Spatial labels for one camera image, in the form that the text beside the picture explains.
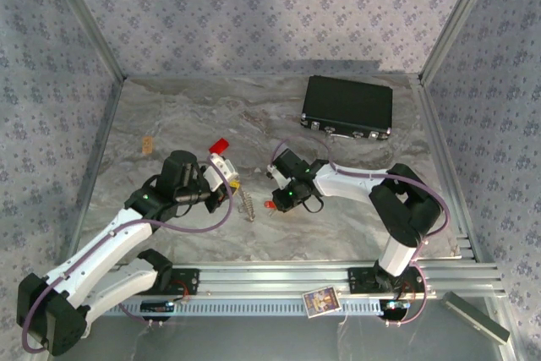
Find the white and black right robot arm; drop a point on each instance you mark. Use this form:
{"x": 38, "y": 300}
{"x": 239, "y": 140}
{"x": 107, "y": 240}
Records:
{"x": 346, "y": 183}

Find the black case with metal latches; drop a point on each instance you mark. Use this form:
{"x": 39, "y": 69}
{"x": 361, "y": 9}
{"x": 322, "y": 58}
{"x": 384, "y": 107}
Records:
{"x": 351, "y": 101}

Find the small black circuit board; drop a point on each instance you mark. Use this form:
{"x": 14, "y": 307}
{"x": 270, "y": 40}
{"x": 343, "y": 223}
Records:
{"x": 157, "y": 306}
{"x": 395, "y": 306}

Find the aluminium frame post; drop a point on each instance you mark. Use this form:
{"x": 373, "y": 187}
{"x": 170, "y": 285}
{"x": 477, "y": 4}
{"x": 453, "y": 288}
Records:
{"x": 456, "y": 18}
{"x": 86, "y": 18}

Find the colourful picture card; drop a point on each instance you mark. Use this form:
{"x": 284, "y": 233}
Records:
{"x": 322, "y": 302}

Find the aluminium frame side bar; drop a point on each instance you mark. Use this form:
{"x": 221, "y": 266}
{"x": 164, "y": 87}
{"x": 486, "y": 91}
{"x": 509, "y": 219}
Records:
{"x": 437, "y": 145}
{"x": 100, "y": 145}

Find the small wooden block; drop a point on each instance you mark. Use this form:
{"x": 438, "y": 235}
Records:
{"x": 146, "y": 145}

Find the metal key holder with rings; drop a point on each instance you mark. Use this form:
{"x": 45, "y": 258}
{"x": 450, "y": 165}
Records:
{"x": 247, "y": 204}

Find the grey metal bar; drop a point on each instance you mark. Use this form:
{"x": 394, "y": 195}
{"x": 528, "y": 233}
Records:
{"x": 473, "y": 318}

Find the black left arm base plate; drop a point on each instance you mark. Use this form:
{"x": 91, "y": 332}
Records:
{"x": 186, "y": 282}

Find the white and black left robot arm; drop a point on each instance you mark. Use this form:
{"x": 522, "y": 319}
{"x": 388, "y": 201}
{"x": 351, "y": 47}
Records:
{"x": 105, "y": 247}

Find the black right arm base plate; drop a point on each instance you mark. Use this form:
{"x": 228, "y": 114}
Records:
{"x": 359, "y": 280}

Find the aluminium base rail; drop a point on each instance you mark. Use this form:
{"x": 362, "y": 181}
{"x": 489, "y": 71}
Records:
{"x": 274, "y": 278}

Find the red toy brick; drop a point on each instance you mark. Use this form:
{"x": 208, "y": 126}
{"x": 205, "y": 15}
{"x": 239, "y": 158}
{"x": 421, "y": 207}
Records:
{"x": 220, "y": 144}

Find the key with red tag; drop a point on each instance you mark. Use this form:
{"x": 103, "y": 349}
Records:
{"x": 268, "y": 205}

